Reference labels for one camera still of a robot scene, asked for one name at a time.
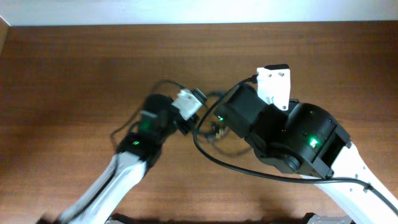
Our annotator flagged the grey base bracket right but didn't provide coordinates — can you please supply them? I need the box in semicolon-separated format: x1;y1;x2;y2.
301;213;353;224

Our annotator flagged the black base bracket left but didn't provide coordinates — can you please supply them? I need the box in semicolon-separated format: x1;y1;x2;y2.
105;213;137;224

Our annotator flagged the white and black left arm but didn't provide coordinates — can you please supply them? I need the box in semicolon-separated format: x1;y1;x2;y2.
53;90;206;223

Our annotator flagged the black USB cable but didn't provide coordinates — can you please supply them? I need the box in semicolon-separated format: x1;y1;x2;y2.
194;90;252;156

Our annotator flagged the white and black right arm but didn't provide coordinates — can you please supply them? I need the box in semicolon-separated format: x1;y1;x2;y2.
214;84;397;223

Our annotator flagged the black right camera cable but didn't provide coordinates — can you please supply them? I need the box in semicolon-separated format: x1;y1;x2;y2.
192;76;398;215

